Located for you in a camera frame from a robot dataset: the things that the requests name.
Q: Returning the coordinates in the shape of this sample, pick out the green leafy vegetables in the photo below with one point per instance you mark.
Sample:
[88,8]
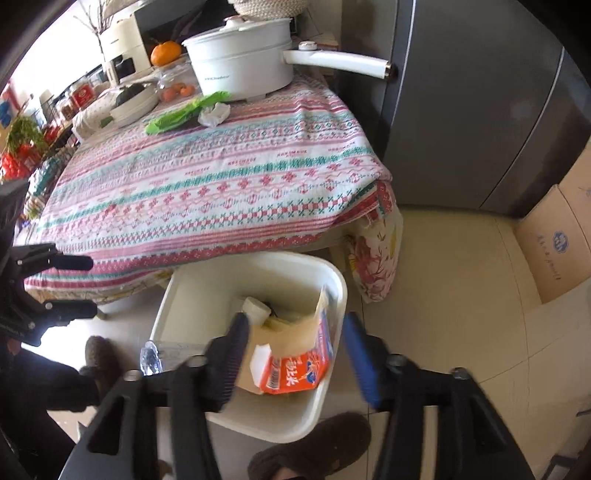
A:
[25,134]

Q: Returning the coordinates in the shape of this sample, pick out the green snack bag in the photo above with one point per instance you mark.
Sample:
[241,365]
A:
[180,115]

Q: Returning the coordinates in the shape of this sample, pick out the white kitchen appliance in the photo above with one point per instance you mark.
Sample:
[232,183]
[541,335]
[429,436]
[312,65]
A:
[122,41]

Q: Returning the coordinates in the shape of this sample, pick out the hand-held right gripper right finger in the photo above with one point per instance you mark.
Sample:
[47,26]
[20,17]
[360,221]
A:
[360,360]

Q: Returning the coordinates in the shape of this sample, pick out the red labelled jar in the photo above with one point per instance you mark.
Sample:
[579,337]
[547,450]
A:
[84,98]

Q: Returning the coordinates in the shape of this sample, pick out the large orange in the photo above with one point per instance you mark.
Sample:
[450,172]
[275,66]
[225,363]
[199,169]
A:
[166,53]

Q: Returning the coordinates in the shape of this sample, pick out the crumpled white paper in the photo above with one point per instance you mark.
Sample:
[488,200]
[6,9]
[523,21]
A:
[214,114]

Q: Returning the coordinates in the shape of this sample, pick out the stack of white dishes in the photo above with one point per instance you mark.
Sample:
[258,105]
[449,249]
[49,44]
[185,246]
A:
[136,110]

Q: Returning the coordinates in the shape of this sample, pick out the dark grey refrigerator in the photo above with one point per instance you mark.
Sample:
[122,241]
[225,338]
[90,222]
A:
[461,115]

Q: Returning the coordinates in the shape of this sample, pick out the patterned tablecloth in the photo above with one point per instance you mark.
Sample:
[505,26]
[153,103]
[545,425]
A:
[207,184]

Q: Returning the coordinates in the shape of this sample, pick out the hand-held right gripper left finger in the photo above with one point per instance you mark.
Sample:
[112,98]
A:
[233,355]

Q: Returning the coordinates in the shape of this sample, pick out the red packets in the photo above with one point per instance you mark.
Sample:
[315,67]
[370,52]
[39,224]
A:
[18,164]

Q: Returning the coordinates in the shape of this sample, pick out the dark microwave oven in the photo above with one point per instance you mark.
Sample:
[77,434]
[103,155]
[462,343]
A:
[184,23]

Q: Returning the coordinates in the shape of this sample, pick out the white plastic bin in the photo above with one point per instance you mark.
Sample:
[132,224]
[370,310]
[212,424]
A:
[277,424]

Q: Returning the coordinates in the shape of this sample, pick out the small tangerine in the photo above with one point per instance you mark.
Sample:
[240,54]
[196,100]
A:
[169,94]
[186,90]

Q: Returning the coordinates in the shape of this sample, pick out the woven basket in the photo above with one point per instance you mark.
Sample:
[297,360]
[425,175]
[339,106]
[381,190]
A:
[268,7]

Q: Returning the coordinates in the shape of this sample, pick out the clear plastic bottle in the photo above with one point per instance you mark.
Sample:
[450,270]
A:
[150,359]

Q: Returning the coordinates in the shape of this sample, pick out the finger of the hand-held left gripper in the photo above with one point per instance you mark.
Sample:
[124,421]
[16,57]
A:
[74,263]
[74,310]

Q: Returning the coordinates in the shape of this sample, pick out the dark green squash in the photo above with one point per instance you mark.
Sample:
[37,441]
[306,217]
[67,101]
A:
[129,94]

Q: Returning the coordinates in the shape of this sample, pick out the floral cloth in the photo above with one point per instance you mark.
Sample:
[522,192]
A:
[374,263]

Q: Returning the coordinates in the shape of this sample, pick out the clear plastic container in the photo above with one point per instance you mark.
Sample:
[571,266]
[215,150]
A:
[175,74]

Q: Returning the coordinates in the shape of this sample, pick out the cardboard box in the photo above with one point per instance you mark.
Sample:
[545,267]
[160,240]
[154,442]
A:
[554,249]

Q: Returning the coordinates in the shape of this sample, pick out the person's leg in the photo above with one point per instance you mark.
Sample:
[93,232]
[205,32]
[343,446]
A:
[41,387]

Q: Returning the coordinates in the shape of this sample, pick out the brown slipper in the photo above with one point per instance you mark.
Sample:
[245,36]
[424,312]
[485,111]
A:
[104,364]
[318,447]

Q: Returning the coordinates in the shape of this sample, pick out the green vegetable piece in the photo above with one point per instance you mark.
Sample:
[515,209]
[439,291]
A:
[106,121]

